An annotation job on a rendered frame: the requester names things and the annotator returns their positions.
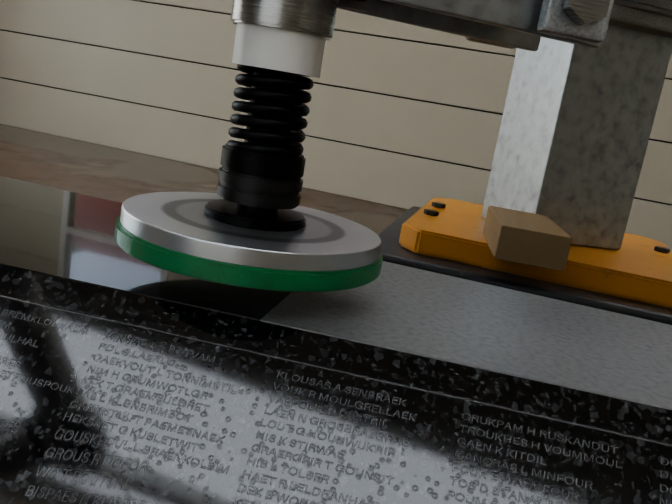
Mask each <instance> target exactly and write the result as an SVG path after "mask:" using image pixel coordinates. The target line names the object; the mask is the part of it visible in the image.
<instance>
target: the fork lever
mask: <svg viewBox="0 0 672 504"><path fill-rule="evenodd" d="M542 3H543V0H366V1H365V2H358V1H353V0H338V6H337V8H339V9H343V10H348V11H352V12H357V13H361V14H366V15H370V16H375V17H379V18H384V19H388V20H393V21H397V22H402V23H406V24H411V25H415V26H420V27H424V28H429V29H433V30H438V31H442V32H447V33H451V34H456V35H460V36H465V37H469V38H474V39H478V40H483V41H487V42H492V43H496V44H501V45H505V46H510V47H514V48H519V49H523V50H528V51H537V50H538V47H539V43H540V39H541V37H545V38H549V39H554V40H558V41H563V42H567V43H571V44H576V45H580V46H585V47H589V48H598V47H599V46H600V44H601V42H600V43H591V42H586V41H581V40H575V39H570V38H565V37H560V36H555V35H550V34H545V33H541V32H539V31H538V30H537V25H538V21H539V16H540V12H541V7H542ZM609 3H610V0H565V3H564V7H563V9H564V10H565V11H566V12H567V13H568V14H569V15H570V17H571V18H572V19H573V20H574V21H575V22H576V23H577V24H578V25H585V24H587V23H590V22H593V21H596V20H599V19H601V18H604V17H606V15H607V11H608V7H609Z"/></svg>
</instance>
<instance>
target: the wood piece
mask: <svg viewBox="0 0 672 504"><path fill-rule="evenodd" d="M483 235H484V237H485V239H486V242H487V244H488V246H489V248H490V250H491V252H492V254H493V256H494V258H495V259H498V260H504V261H509V262H515V263H520V264H525V265H531V266H536V267H542V268H547V269H552V270H558V271H564V270H565V267H566V263H567V258H568V254H569V250H570V246H571V242H572V237H570V236H569V235H568V234H567V233H566V232H565V231H564V230H563V229H561V228H560V227H559V226H558V225H557V224H556V223H555V222H554V221H552V220H551V219H550V218H549V217H548V216H545V215H540V214H534V213H529V212H523V211H517V210H512V209H506V208H501V207H495V206H488V211H487V215H486V220H485V224H484V229H483Z"/></svg>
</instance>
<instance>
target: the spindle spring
mask: <svg viewBox="0 0 672 504"><path fill-rule="evenodd" d="M237 68H238V70H240V71H242V72H244V73H247V74H238V75H237V76H236V77H235V81H236V82H237V84H239V85H242V86H246V87H238V88H235V89H234V91H233V93H234V96H235V97H237V98H239V99H244V100H248V101H250V99H255V100H264V101H273V102H284V103H294V104H293V106H284V105H273V104H263V103H254V102H246V101H234V102H233V103H232V108H233V110H234V111H239V112H244V113H248V112H250V113H259V114H268V115H278V116H292V118H291V119H278V118H268V117H258V116H250V115H242V114H233V115H231V117H230V121H231V123H233V124H236V125H242V126H249V127H257V128H266V129H277V130H290V131H289V133H277V132H266V131H257V130H249V129H244V128H237V127H231V128H230V129H229V131H228V134H229V135H230V136H231V137H234V138H240V139H247V140H254V141H263V142H274V143H288V145H287V146H275V145H263V144H254V143H247V142H240V141H235V140H229V141H228V142H227V145H228V146H231V147H234V148H238V149H242V150H246V151H251V152H256V153H263V154H269V155H278V156H298V155H300V154H302V153H303V150H304V148H303V146H302V144H301V143H300V142H303V141H304V140H305V133H304V132H303V131H302V129H304V128H306V127H307V124H308V122H307V120H306V119H305V118H303V117H301V116H307V115H308V114H309V113H310V110H309V107H308V106H307V105H305V104H303V103H308V102H310V101H311V98H312V96H311V94H310V93H309V92H307V91H304V90H310V89H311V88H312V87H313V86H314V82H313V81H312V80H311V79H310V78H307V77H310V76H307V77H303V76H306V75H300V74H295V73H289V72H283V71H278V70H272V69H266V68H260V67H254V66H248V65H241V64H237ZM253 71H256V72H266V73H276V74H285V75H295V76H298V77H297V79H295V78H285V77H275V76H266V75H256V74H253ZM252 85H258V86H267V87H277V88H287V89H296V91H295V92H287V91H277V90H267V89H257V88H251V86H252ZM247 87H250V88H247Z"/></svg>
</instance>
